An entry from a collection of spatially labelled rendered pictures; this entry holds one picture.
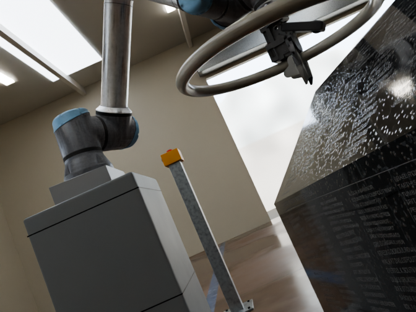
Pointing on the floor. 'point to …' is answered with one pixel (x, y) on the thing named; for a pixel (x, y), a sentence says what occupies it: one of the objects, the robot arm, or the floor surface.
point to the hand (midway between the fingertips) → (309, 79)
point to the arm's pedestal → (115, 251)
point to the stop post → (205, 233)
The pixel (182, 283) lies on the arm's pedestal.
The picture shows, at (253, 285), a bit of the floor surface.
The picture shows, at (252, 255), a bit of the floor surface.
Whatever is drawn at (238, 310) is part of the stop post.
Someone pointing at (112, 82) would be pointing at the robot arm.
